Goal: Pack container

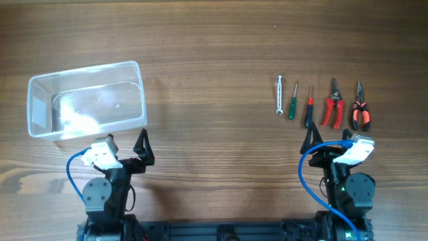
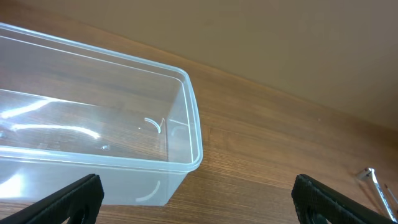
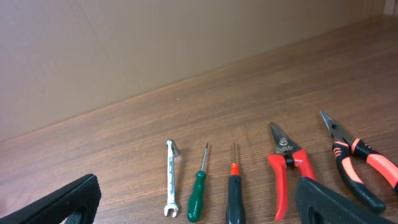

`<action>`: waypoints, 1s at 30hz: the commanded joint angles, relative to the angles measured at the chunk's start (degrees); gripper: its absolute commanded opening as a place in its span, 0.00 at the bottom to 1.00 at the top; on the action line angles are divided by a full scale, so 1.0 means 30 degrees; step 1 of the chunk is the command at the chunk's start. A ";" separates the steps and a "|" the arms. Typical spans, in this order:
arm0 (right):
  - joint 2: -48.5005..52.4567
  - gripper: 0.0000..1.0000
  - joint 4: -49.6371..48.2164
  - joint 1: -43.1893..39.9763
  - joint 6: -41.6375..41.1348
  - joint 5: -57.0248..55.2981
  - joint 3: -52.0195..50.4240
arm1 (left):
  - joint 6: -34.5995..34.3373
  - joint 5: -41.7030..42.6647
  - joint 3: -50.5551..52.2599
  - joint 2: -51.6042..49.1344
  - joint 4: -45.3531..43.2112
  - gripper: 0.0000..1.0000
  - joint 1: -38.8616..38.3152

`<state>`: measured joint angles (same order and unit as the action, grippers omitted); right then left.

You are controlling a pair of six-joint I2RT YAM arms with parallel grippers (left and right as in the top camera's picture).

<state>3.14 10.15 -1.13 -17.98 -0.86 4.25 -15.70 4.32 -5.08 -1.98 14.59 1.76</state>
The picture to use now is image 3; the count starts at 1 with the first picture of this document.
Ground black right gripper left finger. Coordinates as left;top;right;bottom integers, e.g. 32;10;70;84
1;174;101;224

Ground black red handled screwdriver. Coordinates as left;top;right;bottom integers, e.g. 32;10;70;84
225;143;246;224

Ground orange black needle-nose pliers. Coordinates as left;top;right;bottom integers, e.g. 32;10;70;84
320;111;397;213

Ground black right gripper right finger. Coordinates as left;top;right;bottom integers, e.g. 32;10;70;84
295;177;395;224

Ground silver combination wrench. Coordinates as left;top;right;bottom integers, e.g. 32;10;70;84
164;139;180;218

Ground red handled snips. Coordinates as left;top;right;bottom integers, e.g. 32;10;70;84
267;122;317;221

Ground green handled screwdriver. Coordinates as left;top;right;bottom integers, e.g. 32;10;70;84
187;143;208;223

